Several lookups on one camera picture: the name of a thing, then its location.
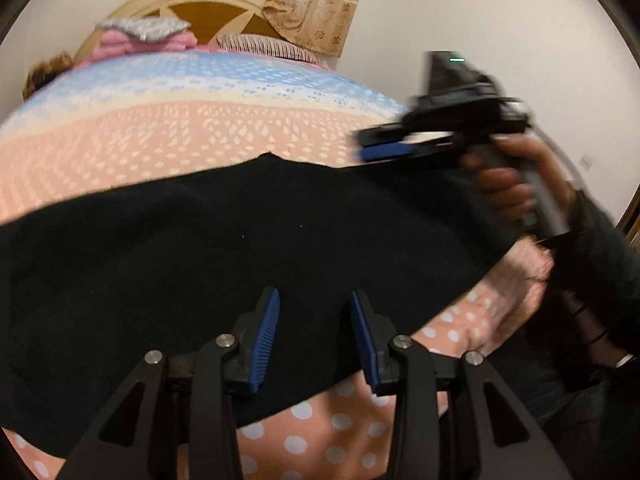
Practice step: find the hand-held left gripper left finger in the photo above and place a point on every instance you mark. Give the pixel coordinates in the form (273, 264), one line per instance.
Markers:
(265, 340)

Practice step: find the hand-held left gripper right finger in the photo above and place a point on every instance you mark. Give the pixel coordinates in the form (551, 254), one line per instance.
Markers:
(361, 340)

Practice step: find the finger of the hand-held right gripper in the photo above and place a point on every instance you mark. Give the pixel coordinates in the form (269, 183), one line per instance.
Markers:
(387, 151)
(385, 135)

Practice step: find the black pants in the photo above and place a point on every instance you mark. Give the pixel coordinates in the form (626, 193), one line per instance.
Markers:
(200, 260)

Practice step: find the person's right forearm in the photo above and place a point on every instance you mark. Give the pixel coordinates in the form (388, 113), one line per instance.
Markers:
(600, 260)

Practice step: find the person's right hand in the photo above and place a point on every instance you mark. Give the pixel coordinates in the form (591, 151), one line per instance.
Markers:
(505, 195)

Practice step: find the beige patterned curtain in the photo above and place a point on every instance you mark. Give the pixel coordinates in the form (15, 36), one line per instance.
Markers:
(320, 10)

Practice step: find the striped pillow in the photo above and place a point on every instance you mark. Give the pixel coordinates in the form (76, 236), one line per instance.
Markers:
(270, 47)

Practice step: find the cream and wood headboard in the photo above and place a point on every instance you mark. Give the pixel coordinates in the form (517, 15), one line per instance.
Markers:
(210, 12)

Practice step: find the pink and blue dotted blanket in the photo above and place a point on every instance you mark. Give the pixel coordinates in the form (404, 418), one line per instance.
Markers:
(150, 125)

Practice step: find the person's dark trouser leg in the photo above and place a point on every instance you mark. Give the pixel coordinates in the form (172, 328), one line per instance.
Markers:
(590, 430)

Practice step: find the grey patterned pillow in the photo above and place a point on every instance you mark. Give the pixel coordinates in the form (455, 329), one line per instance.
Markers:
(145, 27)

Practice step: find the pink folded blanket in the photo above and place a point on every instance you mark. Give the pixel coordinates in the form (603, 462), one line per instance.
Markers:
(120, 42)

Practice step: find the brown furry cloth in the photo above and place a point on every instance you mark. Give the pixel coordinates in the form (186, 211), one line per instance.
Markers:
(45, 72)

